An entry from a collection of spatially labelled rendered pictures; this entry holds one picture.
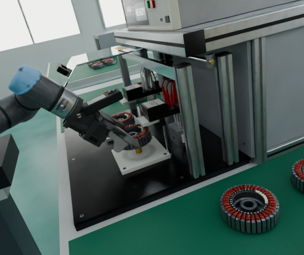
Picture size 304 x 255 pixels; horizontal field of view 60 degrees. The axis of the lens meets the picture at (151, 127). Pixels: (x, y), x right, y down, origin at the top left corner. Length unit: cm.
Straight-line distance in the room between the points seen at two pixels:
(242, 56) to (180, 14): 17
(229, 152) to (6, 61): 509
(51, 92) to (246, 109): 48
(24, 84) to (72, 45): 477
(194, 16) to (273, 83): 25
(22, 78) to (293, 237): 65
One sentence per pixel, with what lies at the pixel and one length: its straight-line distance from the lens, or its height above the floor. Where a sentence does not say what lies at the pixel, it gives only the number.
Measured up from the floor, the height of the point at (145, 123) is 88.
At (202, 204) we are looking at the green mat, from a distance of 64.
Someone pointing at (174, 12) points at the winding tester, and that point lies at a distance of 65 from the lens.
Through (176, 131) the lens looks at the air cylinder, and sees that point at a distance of 80.
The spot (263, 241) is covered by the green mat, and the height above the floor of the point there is 75.
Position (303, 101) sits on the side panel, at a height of 88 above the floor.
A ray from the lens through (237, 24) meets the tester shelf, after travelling 60.
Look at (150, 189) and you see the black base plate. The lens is 67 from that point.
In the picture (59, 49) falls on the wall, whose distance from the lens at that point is 544.
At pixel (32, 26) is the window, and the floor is 129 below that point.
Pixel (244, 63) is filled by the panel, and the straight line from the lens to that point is 65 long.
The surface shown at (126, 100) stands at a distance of 99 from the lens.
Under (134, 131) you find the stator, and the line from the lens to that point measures 82.
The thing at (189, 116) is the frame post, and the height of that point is 94.
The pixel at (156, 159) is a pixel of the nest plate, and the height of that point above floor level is 78.
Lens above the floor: 117
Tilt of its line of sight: 24 degrees down
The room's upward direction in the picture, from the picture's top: 12 degrees counter-clockwise
